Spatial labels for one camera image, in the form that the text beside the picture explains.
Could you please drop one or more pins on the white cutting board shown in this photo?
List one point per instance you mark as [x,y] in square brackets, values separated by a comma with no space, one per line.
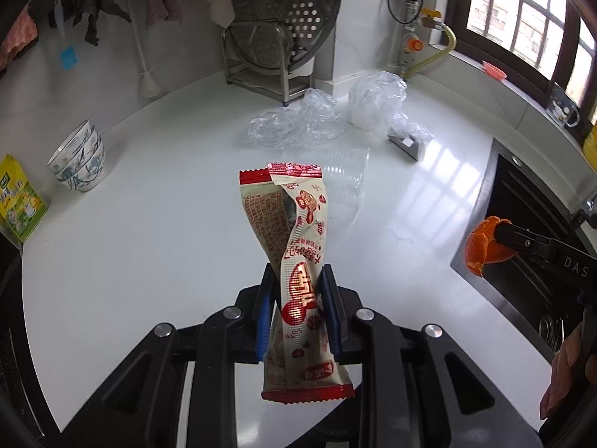
[324,56]

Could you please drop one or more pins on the small pink dish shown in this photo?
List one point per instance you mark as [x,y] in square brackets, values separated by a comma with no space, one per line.
[494,70]

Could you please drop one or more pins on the white bottle brush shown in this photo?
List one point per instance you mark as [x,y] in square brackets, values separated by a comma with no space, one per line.
[149,81]

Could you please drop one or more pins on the stack of patterned bowls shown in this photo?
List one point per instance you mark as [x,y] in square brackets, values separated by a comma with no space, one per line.
[95,154]

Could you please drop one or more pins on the steel faucet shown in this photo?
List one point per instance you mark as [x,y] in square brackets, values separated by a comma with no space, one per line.
[587,214]

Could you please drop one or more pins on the perforated steel steamer tray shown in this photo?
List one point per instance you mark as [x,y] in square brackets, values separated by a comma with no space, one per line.
[289,9]

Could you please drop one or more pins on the clear plastic cup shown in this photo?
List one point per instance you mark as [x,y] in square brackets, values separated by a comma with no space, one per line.
[347,177]

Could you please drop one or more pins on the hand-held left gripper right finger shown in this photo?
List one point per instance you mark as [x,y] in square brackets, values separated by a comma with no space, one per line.
[329,308]

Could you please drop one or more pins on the orange peel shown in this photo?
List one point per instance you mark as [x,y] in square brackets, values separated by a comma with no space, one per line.
[480,247]

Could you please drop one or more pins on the steel dish rack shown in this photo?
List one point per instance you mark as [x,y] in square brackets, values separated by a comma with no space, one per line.
[284,79]

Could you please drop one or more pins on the black cooktop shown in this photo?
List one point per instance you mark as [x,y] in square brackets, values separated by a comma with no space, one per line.
[11,336]

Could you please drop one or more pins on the black kitchen sink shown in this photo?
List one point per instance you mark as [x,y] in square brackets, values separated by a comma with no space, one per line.
[527,205]

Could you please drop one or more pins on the person's right hand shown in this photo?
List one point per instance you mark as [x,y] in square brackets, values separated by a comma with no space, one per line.
[564,373]

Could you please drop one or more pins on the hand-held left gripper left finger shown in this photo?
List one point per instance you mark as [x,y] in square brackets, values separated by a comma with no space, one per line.
[265,308]

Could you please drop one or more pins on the yellow oil bottle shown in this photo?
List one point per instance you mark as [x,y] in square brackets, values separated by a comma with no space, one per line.
[591,144]

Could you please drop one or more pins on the clear plastic bag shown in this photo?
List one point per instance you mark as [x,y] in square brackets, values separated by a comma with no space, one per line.
[298,123]

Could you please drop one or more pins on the orange knob valve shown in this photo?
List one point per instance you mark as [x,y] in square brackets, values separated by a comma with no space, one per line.
[414,45]

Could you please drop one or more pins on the dark grey cloth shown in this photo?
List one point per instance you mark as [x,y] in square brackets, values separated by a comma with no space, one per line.
[95,14]

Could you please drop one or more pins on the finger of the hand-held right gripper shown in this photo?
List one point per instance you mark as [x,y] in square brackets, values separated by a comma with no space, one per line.
[527,242]

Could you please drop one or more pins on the blue silicone brush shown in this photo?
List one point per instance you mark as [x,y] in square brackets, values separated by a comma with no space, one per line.
[69,58]

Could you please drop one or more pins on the grey box in plastic wrap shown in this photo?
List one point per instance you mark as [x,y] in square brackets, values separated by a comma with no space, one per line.
[410,142]

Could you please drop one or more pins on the yellow green seasoning pouch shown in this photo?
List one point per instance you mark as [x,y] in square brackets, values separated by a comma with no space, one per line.
[21,205]

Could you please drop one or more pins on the dark framed window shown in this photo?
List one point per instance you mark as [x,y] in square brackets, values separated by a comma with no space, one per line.
[513,4]

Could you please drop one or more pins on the red and beige snack wrapper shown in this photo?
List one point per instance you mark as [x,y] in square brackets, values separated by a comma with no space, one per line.
[303,224]

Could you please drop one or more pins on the glass mug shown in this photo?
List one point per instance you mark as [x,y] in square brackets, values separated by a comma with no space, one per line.
[562,107]

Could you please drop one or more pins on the pink dishcloth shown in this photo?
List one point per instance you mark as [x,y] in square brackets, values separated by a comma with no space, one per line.
[16,39]

